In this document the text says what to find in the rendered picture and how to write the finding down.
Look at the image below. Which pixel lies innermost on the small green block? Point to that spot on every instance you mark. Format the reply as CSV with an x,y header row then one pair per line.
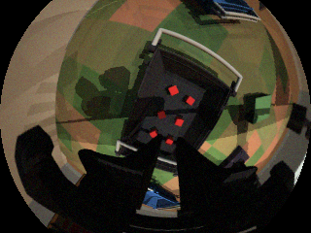
x,y
257,107

